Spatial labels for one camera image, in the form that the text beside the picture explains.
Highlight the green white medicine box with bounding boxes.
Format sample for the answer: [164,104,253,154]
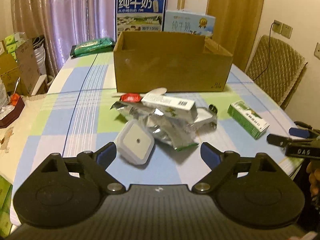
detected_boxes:
[227,101,270,139]

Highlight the silver foil snack bag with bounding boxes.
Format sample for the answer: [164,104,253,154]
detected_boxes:
[111,101,218,151]

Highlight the white long medicine box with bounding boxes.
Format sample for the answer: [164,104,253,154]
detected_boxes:
[141,93,197,123]

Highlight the red small snack packet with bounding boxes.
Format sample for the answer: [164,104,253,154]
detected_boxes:
[120,93,142,103]

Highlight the person right hand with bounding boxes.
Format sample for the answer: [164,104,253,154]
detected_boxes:
[306,160,319,208]

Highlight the beige quilted chair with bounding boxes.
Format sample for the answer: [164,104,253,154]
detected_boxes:
[245,35,308,109]

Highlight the dark red tray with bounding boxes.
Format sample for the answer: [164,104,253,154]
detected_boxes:
[1,93,25,128]

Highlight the brown cardboard box with goods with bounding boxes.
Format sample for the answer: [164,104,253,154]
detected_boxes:
[1,39,40,96]

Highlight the green wet wipes pack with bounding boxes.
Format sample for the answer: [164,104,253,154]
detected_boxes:
[70,37,116,58]

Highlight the white bucket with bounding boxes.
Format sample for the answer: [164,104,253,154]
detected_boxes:
[32,35,47,75]

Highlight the light blue milk carton box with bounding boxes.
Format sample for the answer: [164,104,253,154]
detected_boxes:
[163,10,216,37]

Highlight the purple curtain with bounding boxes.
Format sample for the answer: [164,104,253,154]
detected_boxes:
[10,0,171,77]

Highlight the dark blue milk carton box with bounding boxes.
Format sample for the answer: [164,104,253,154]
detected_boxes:
[115,0,167,38]

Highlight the black charger cable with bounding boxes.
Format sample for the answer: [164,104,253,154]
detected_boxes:
[252,21,282,82]

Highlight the wall power socket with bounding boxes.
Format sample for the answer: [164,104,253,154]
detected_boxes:
[272,20,293,39]

